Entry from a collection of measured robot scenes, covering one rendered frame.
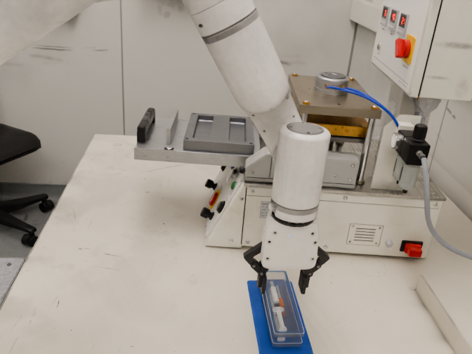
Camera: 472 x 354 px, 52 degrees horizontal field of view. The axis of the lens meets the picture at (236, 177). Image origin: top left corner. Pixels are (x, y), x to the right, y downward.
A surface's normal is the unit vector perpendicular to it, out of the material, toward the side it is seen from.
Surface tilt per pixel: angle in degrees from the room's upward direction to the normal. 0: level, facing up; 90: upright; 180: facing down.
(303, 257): 89
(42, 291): 0
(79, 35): 90
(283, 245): 90
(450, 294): 0
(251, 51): 84
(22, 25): 119
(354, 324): 0
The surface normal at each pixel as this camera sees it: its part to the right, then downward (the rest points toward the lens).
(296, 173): -0.25, 0.40
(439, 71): -0.01, 0.44
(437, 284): 0.07, -0.90
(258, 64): 0.27, 0.34
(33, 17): -0.28, 0.79
